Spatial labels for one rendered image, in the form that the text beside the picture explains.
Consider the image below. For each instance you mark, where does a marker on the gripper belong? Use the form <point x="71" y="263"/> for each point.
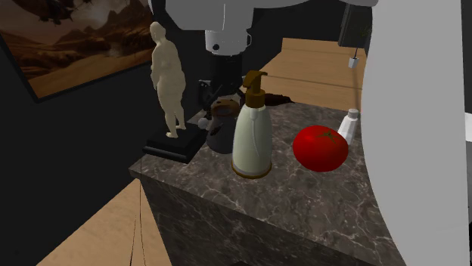
<point x="226" y="73"/>

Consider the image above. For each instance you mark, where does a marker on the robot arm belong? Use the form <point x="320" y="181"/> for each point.
<point x="413" y="147"/>

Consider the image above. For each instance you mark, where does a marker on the small white round object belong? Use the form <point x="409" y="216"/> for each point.
<point x="203" y="123"/>

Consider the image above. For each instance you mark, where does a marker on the dark brown flat object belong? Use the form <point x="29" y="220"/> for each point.
<point x="277" y="98"/>

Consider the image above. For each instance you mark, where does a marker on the beige human figure, black base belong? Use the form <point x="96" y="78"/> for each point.
<point x="170" y="81"/>

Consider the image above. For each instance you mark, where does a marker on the dark cup with brown rim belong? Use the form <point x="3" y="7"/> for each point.
<point x="220" y="138"/>

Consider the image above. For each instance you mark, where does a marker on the white soap dispenser, brown pump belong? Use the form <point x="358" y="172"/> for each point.
<point x="252" y="143"/>

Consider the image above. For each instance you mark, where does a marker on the red tomato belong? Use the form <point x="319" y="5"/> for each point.
<point x="319" y="149"/>

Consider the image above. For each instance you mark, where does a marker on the potted plant in white pot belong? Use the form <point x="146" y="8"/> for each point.
<point x="354" y="62"/>

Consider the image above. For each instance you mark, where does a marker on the small white bottle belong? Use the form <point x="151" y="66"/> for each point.
<point x="348" y="127"/>

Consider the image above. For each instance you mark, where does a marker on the desert landscape wall picture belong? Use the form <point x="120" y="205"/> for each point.
<point x="66" y="40"/>

